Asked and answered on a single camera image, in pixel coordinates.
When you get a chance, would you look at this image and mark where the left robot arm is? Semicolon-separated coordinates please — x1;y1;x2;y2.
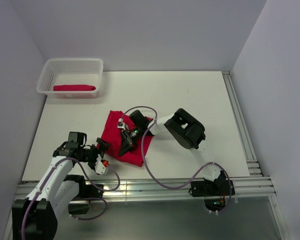
12;131;110;240

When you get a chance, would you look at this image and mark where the white plastic basket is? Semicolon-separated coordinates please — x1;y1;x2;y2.
36;58;104;99

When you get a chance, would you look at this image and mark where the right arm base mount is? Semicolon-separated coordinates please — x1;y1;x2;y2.
188;178;236;212

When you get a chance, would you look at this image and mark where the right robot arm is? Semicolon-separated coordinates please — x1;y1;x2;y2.
117;105;232;190

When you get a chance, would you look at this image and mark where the red t shirt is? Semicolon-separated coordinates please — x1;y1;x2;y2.
101;110;144;167
53;84;96;92

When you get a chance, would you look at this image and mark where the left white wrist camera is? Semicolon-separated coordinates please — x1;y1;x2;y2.
94;156;109;175

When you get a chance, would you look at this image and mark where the aluminium front rail frame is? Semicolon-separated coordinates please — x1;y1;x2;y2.
2;174;291;240

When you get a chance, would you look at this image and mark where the aluminium right rail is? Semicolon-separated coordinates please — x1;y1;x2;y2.
221;71;263;177

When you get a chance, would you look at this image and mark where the rolled red t shirt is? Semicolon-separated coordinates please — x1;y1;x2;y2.
53;84;96;92

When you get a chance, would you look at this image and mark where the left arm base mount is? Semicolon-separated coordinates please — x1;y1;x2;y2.
68;184;104;216

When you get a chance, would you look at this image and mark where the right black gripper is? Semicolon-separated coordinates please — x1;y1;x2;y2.
119;125;144;158

